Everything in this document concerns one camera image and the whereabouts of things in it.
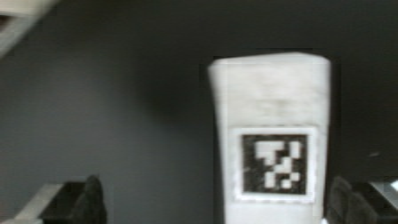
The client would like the white table leg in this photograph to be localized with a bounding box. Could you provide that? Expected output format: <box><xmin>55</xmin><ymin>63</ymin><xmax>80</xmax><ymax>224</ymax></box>
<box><xmin>210</xmin><ymin>53</ymin><xmax>331</xmax><ymax>224</ymax></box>

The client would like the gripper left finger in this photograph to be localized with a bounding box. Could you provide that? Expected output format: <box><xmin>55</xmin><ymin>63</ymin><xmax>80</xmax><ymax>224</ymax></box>
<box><xmin>7</xmin><ymin>175</ymin><xmax>107</xmax><ymax>224</ymax></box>

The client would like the white square tabletop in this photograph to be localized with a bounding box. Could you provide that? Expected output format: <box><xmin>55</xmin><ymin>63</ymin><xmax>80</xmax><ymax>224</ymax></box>
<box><xmin>0</xmin><ymin>0</ymin><xmax>61</xmax><ymax>57</ymax></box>

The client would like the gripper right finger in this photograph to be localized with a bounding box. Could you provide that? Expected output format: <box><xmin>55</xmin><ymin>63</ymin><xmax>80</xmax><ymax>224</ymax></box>
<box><xmin>325</xmin><ymin>177</ymin><xmax>398</xmax><ymax>224</ymax></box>

